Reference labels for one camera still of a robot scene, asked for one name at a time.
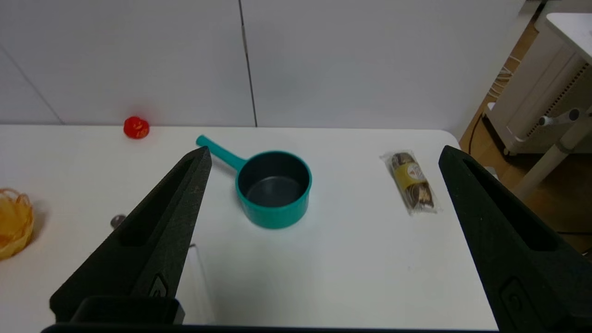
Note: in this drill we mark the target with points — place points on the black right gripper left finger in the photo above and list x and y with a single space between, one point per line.
152 231

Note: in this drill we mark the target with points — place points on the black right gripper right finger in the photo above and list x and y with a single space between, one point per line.
513 249

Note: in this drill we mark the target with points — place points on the yellow wicker basket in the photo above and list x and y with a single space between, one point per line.
14 226

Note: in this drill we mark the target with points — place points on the grey coffee capsule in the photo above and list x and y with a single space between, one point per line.
117 221

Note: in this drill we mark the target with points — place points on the white side table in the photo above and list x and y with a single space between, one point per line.
545 162

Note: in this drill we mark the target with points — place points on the red toy pepper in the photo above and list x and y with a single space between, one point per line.
136 128

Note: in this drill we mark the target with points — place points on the wrapped brown snack bar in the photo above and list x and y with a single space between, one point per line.
410 181

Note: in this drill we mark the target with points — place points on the white perforated appliance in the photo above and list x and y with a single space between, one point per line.
532 92

